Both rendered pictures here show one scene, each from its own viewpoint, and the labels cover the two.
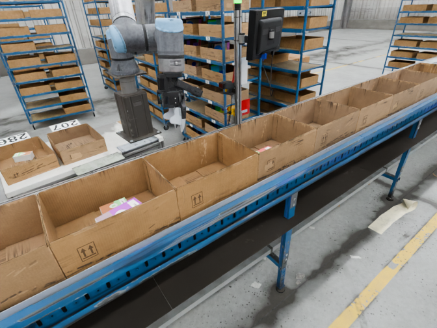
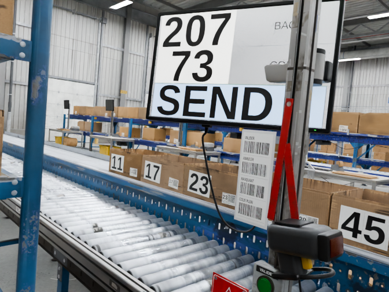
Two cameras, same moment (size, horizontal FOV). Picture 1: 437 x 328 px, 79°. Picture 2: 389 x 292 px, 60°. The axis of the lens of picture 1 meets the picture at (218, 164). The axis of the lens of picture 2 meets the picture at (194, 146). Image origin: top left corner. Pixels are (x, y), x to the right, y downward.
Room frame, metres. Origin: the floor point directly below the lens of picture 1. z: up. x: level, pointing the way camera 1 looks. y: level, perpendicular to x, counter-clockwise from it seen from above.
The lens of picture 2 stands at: (2.31, 0.44, 1.24)
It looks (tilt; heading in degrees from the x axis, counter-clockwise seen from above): 3 degrees down; 261
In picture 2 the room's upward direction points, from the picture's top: 5 degrees clockwise
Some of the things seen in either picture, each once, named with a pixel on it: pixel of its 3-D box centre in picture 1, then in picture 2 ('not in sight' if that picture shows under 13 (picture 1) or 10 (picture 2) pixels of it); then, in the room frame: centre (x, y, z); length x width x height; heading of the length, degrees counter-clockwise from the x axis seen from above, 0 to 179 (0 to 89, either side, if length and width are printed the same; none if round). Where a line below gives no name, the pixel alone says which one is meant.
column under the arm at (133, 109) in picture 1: (134, 113); not in sight; (1.91, 0.61, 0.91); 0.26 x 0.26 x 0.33; 40
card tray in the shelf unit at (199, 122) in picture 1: (202, 116); not in sight; (3.17, 0.17, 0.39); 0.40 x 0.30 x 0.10; 35
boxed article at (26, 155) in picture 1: (23, 157); not in sight; (1.56, 1.29, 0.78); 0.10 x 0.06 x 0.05; 105
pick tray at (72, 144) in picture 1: (77, 142); not in sight; (1.69, 0.99, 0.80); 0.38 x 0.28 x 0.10; 39
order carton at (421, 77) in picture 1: (406, 86); (180, 172); (2.09, -1.53, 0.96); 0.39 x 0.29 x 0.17; 125
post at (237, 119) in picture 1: (237, 78); (286, 202); (2.03, -0.17, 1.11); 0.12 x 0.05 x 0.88; 125
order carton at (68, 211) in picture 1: (111, 209); not in sight; (0.74, 0.39, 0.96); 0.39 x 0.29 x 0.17; 125
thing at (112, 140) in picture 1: (82, 148); not in sight; (1.72, 0.98, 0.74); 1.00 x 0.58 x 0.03; 130
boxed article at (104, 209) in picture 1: (115, 209); not in sight; (0.81, 0.41, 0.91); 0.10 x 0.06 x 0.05; 124
